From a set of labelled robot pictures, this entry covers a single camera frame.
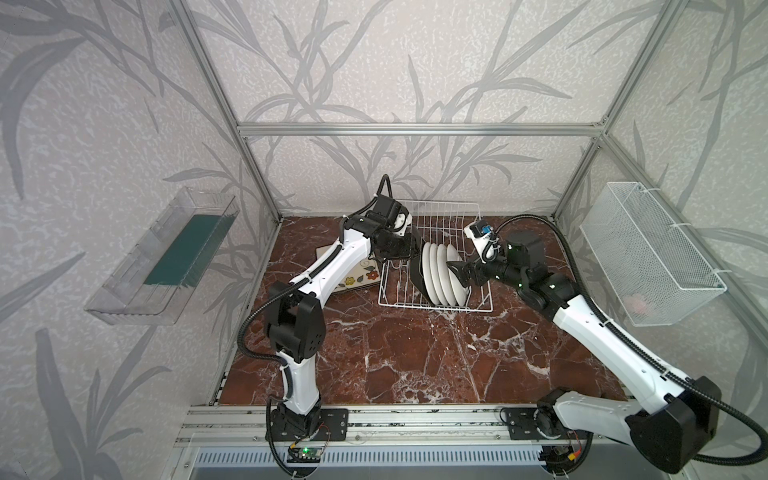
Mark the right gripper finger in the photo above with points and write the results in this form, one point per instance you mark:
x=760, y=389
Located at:
x=456, y=266
x=466, y=278

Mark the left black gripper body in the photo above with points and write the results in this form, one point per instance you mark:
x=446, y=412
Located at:
x=399, y=246

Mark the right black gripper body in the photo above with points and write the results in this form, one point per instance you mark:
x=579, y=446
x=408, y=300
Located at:
x=474, y=271

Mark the floral square plate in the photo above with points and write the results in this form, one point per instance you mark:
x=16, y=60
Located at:
x=341, y=288
x=365, y=271

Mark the white round plate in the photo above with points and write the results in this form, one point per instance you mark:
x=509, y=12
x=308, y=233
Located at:
x=435, y=275
x=461, y=294
x=444, y=273
x=427, y=274

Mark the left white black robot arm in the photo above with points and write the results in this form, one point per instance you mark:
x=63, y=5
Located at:
x=295, y=324

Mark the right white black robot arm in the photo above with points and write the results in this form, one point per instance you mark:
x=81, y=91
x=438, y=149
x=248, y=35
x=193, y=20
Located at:
x=666, y=420

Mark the pink object in basket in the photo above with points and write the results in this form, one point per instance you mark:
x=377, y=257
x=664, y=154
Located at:
x=638, y=305

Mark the green led circuit board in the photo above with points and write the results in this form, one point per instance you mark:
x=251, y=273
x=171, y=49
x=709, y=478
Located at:
x=304, y=454

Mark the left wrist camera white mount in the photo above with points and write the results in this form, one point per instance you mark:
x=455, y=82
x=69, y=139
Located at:
x=402, y=223

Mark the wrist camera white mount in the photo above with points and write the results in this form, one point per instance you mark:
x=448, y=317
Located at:
x=402, y=223
x=484, y=238

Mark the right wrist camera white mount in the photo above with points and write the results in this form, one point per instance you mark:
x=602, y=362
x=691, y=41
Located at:
x=484, y=238

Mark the white wire dish rack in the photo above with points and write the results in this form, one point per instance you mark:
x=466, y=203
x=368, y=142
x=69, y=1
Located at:
x=439, y=222

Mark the aluminium frame crossbar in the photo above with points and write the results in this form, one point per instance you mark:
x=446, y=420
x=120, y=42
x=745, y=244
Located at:
x=252, y=129

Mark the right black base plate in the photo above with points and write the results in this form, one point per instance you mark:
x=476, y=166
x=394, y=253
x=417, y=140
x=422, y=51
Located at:
x=529, y=423

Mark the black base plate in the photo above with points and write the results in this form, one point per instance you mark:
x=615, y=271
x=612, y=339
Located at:
x=529, y=423
x=320, y=424

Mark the white mesh wall basket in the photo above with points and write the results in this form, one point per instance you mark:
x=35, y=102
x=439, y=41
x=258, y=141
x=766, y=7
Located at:
x=641, y=249

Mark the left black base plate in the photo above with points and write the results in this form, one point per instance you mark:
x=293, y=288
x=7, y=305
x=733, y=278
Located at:
x=320, y=424

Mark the clear plastic wall shelf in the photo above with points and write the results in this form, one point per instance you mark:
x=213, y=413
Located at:
x=152, y=285

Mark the aluminium front rail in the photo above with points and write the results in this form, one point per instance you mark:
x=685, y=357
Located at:
x=370, y=425

